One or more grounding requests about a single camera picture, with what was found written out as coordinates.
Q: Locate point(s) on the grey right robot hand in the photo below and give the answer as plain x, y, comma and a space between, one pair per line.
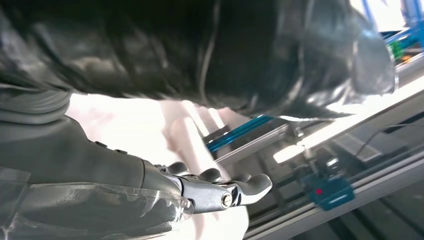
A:
82, 172

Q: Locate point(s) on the blue metal shelf rack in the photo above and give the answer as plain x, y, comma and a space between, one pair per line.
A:
238, 132

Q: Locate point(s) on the blue box red light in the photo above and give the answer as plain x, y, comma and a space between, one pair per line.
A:
331, 193

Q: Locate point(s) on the green plastic bin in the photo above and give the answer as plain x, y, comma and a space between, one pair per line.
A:
396, 49

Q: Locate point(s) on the blue wheeled rack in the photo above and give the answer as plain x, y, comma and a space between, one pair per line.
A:
410, 30

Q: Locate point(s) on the grey metal rail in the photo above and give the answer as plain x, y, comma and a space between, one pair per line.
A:
364, 192

